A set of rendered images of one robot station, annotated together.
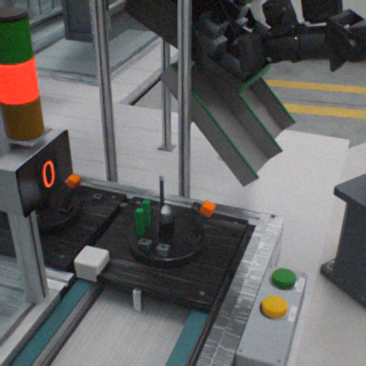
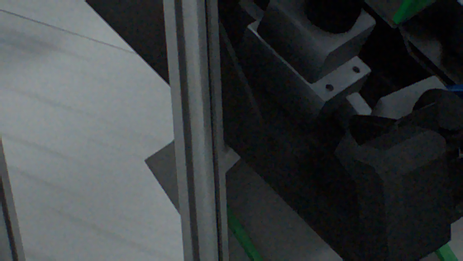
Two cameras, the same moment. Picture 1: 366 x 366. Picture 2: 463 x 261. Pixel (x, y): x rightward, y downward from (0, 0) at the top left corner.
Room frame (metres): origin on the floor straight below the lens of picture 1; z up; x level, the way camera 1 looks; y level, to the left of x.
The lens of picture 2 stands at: (0.53, -0.13, 1.58)
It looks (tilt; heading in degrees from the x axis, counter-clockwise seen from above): 37 degrees down; 10
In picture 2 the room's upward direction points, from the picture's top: straight up
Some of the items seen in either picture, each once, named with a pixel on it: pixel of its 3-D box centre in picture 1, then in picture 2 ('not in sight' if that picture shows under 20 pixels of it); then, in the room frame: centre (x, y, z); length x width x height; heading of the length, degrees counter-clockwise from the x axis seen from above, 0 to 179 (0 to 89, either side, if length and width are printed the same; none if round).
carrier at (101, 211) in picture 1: (40, 195); not in sight; (0.87, 0.27, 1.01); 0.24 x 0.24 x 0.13; 70
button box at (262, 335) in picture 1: (273, 322); not in sight; (0.62, -0.14, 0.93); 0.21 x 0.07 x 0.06; 160
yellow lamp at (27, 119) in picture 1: (22, 114); not in sight; (0.64, 0.20, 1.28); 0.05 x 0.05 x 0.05
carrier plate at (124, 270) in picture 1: (167, 247); not in sight; (0.78, 0.03, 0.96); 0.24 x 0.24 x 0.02; 70
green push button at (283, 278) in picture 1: (283, 279); not in sight; (0.69, -0.17, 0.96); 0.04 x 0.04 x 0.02
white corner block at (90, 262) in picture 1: (91, 264); not in sight; (0.72, 0.15, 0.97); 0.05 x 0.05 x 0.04; 70
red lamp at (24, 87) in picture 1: (16, 78); not in sight; (0.64, 0.20, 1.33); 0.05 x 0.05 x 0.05
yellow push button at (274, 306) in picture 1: (274, 308); not in sight; (0.62, -0.14, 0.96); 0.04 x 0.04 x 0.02
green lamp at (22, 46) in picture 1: (10, 37); not in sight; (0.64, 0.20, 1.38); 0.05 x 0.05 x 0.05
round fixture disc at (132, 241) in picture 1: (166, 238); not in sight; (0.78, 0.03, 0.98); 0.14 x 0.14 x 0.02
